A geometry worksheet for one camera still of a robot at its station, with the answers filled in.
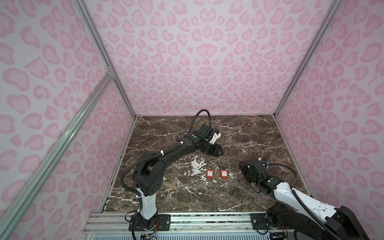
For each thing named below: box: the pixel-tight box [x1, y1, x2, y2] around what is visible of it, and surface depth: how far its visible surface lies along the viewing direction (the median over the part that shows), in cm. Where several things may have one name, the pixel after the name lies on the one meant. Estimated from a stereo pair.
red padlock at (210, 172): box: [206, 163, 215, 179], surface depth 90 cm
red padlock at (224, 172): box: [220, 164, 229, 179], surface depth 90 cm
